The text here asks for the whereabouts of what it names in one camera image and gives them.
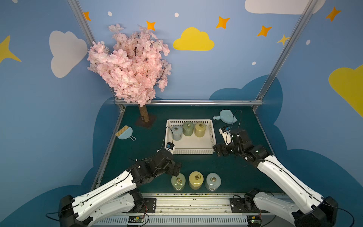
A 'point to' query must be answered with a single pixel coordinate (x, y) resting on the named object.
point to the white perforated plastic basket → (192, 144)
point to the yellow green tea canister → (200, 129)
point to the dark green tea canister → (178, 182)
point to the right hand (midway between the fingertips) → (222, 142)
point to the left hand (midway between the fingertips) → (175, 160)
